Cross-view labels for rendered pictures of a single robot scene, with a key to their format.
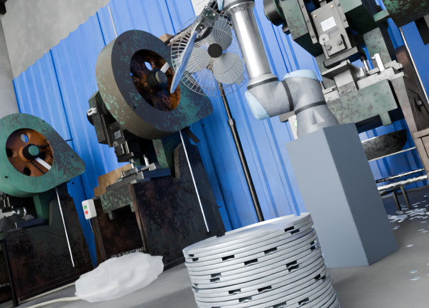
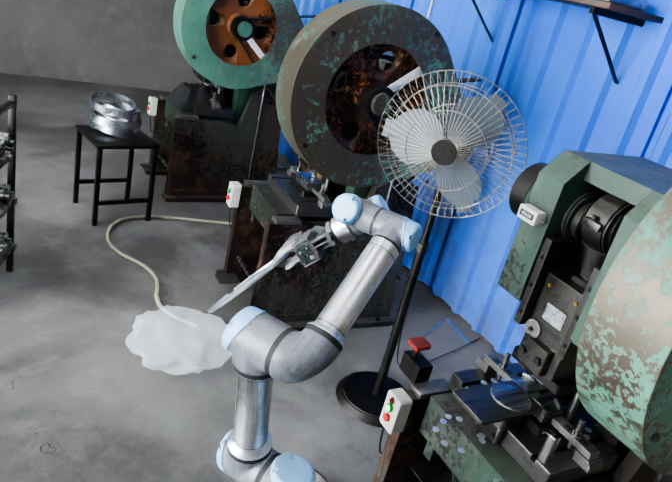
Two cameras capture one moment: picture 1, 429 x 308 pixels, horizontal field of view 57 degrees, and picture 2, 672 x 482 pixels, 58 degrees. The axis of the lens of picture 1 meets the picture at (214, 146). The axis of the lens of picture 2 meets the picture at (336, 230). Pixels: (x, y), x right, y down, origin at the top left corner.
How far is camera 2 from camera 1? 1.74 m
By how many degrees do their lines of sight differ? 39
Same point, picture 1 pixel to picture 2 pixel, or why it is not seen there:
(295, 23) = (516, 269)
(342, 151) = not seen: outside the picture
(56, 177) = (264, 73)
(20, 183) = (210, 70)
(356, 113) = (461, 468)
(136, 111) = (305, 151)
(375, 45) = not seen: hidden behind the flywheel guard
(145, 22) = not seen: outside the picture
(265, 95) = (231, 467)
